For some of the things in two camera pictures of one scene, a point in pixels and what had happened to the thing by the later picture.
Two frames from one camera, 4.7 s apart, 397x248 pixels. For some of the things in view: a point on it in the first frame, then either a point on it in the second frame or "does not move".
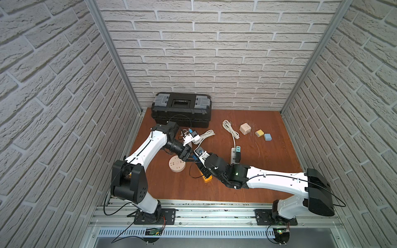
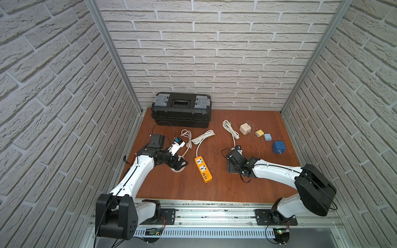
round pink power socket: [176, 164] does not move
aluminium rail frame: [215, 223] does not move
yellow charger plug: [259, 133] does not move
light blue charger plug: [268, 137] does not move
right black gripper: [214, 155] -> [230, 168]
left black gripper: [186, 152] -> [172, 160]
